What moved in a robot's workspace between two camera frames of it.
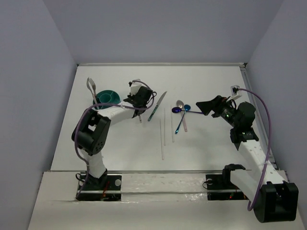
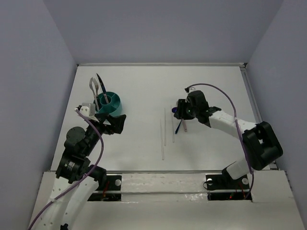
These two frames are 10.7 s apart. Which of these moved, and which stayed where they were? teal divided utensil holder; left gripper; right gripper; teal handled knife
Moved: left gripper; teal handled knife; right gripper
Stayed: teal divided utensil holder
